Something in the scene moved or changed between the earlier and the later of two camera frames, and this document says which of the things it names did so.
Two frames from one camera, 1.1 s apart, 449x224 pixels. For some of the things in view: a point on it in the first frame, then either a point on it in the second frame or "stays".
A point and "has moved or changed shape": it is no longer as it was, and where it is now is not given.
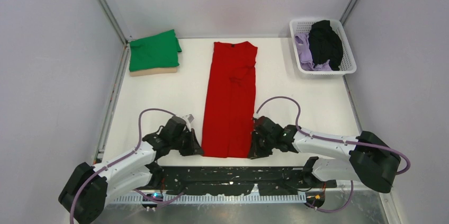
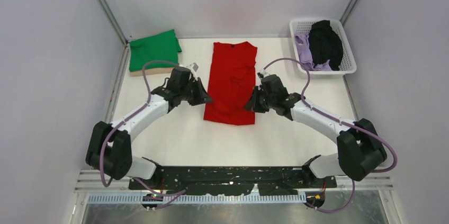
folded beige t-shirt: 153,71 stays
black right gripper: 256,151 → 253,105
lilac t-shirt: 307,61 stays
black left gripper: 194,147 → 202,97
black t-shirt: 325,44 stays
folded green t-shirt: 160,50 stays
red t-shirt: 231,110 has moved or changed shape
